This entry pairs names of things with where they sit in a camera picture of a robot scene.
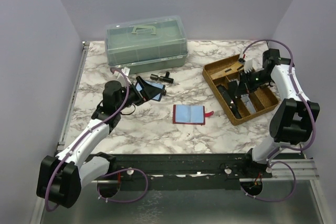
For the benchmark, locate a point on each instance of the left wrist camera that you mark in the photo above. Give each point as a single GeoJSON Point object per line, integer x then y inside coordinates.
{"type": "Point", "coordinates": [123, 77]}

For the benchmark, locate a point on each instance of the green plastic storage box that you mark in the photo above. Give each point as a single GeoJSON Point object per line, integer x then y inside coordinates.
{"type": "Point", "coordinates": [146, 45]}

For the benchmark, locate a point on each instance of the red card holder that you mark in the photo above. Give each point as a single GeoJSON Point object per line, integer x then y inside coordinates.
{"type": "Point", "coordinates": [190, 114]}

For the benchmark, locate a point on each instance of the black tool in tray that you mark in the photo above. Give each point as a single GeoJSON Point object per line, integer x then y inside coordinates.
{"type": "Point", "coordinates": [229, 101]}

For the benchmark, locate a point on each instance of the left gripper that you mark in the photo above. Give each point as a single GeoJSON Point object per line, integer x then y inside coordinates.
{"type": "Point", "coordinates": [140, 90]}

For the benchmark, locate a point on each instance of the aluminium rail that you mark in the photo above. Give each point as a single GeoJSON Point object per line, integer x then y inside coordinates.
{"type": "Point", "coordinates": [303, 169]}

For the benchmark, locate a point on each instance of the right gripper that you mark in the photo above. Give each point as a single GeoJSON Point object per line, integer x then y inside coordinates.
{"type": "Point", "coordinates": [241, 87]}

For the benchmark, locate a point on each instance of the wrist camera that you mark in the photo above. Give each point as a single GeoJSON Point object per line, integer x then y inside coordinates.
{"type": "Point", "coordinates": [245, 65]}
{"type": "Point", "coordinates": [123, 77]}

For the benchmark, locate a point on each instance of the smartphone with blue screen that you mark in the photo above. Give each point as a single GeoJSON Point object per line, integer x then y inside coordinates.
{"type": "Point", "coordinates": [159, 90]}

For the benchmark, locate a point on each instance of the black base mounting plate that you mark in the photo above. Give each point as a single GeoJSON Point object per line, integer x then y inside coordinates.
{"type": "Point", "coordinates": [137, 182]}

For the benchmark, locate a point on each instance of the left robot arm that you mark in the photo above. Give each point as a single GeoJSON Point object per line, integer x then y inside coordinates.
{"type": "Point", "coordinates": [62, 177]}

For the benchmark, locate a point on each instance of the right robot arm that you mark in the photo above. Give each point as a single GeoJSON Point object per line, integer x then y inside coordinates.
{"type": "Point", "coordinates": [295, 120]}

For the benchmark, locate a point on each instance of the brown woven tray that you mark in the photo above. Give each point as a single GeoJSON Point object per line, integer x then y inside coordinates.
{"type": "Point", "coordinates": [223, 78]}

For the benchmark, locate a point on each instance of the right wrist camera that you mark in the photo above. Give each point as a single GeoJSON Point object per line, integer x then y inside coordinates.
{"type": "Point", "coordinates": [245, 65]}

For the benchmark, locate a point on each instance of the black T-shaped pipe fitting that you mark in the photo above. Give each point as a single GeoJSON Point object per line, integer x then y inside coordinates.
{"type": "Point", "coordinates": [166, 78]}

